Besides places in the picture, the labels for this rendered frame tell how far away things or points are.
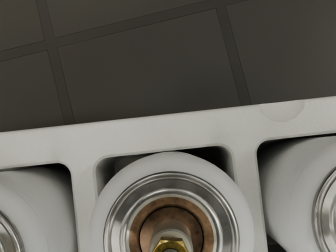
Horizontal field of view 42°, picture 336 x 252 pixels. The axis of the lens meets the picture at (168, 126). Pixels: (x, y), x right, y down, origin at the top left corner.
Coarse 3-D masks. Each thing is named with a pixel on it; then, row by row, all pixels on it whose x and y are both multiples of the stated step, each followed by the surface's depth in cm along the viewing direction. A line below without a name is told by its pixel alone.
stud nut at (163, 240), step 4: (160, 240) 20; (164, 240) 20; (168, 240) 20; (172, 240) 20; (176, 240) 20; (180, 240) 20; (156, 244) 20; (160, 244) 20; (164, 244) 20; (168, 244) 20; (172, 244) 20; (176, 244) 20; (180, 244) 20; (184, 244) 20; (156, 248) 20; (160, 248) 20; (164, 248) 20; (168, 248) 20; (172, 248) 20; (176, 248) 20; (180, 248) 20; (184, 248) 20
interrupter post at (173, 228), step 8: (160, 224) 24; (168, 224) 23; (176, 224) 23; (184, 224) 24; (152, 232) 24; (160, 232) 22; (168, 232) 22; (176, 232) 22; (184, 232) 22; (152, 240) 22; (184, 240) 22; (152, 248) 22; (192, 248) 22
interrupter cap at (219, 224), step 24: (144, 192) 24; (168, 192) 24; (192, 192) 24; (216, 192) 24; (120, 216) 24; (144, 216) 24; (168, 216) 25; (192, 216) 25; (216, 216) 24; (120, 240) 24; (144, 240) 25; (192, 240) 25; (216, 240) 24
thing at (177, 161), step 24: (144, 168) 25; (168, 168) 25; (192, 168) 25; (216, 168) 25; (120, 192) 25; (240, 192) 25; (96, 216) 25; (240, 216) 25; (96, 240) 25; (240, 240) 25
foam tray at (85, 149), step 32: (64, 128) 32; (96, 128) 32; (128, 128) 32; (160, 128) 32; (192, 128) 32; (224, 128) 32; (256, 128) 32; (288, 128) 32; (320, 128) 32; (0, 160) 32; (32, 160) 32; (64, 160) 32; (96, 160) 32; (128, 160) 43; (224, 160) 37; (256, 160) 32; (96, 192) 32; (256, 192) 32; (256, 224) 32
